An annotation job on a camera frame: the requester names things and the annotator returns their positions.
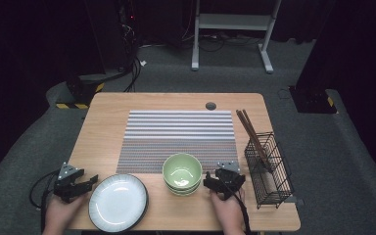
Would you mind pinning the white-framed desk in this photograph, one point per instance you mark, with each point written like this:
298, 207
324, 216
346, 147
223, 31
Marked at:
235, 21

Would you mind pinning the green ceramic bowl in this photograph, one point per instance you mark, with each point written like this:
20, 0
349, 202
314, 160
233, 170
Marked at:
184, 194
182, 169
189, 190

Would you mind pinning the striped woven placemat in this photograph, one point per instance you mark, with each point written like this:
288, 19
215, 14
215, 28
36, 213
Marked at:
176, 137

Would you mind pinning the brown wooden chopstick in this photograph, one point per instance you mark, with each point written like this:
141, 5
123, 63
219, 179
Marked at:
250, 124
245, 128

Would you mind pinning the black computer tower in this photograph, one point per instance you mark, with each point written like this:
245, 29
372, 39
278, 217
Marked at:
124, 32

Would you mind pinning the person's right hand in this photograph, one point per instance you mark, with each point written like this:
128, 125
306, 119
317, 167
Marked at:
230, 213

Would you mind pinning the white paper scrap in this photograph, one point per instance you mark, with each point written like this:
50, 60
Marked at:
142, 63

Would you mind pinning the person's left hand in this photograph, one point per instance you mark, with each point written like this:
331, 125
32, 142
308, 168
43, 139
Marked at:
60, 213

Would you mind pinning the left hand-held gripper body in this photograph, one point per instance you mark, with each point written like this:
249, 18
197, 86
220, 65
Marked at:
66, 189

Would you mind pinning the black curtain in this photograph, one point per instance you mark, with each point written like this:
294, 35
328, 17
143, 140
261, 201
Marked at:
29, 49
355, 49

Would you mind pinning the grey tape strip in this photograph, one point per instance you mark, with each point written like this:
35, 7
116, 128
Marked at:
298, 201

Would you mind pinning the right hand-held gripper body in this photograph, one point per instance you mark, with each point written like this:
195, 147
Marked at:
231, 182

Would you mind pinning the black stand base striped edge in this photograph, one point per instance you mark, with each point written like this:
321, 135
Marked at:
310, 101
81, 91

